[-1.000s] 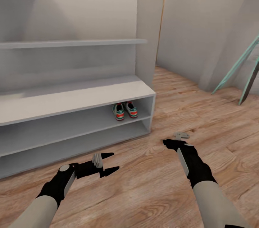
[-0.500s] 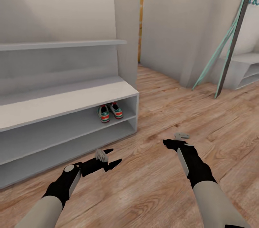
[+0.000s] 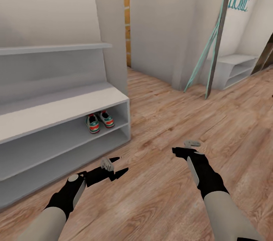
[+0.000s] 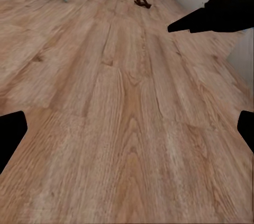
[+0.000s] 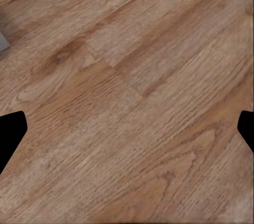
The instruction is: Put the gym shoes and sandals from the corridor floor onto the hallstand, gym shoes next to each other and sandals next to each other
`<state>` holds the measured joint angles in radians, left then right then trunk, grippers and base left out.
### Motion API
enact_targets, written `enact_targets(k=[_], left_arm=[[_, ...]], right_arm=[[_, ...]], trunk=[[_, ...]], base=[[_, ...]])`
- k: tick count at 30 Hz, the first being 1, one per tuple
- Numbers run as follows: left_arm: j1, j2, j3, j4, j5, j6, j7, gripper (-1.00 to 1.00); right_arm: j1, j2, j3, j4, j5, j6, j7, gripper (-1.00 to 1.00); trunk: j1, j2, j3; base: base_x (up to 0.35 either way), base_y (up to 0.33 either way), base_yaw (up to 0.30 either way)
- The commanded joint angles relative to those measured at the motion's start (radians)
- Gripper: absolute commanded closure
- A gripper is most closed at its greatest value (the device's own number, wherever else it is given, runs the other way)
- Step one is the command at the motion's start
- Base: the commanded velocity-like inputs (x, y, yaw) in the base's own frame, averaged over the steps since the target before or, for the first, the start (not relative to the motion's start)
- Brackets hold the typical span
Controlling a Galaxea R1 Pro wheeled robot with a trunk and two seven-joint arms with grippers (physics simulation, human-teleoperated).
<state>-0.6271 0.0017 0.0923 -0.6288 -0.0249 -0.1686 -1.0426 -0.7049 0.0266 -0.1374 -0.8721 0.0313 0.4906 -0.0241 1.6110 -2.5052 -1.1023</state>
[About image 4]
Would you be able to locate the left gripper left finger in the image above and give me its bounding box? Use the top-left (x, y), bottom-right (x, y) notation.
top-left (0, 111), bottom-right (28, 173)

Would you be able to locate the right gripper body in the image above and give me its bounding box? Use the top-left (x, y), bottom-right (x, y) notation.
top-left (208, 0), bottom-right (254, 32)

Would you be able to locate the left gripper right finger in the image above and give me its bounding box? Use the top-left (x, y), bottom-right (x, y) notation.
top-left (237, 110), bottom-right (254, 153)

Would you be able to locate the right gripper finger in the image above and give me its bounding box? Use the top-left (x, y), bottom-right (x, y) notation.
top-left (190, 20), bottom-right (212, 33)
top-left (168, 2), bottom-right (211, 33)

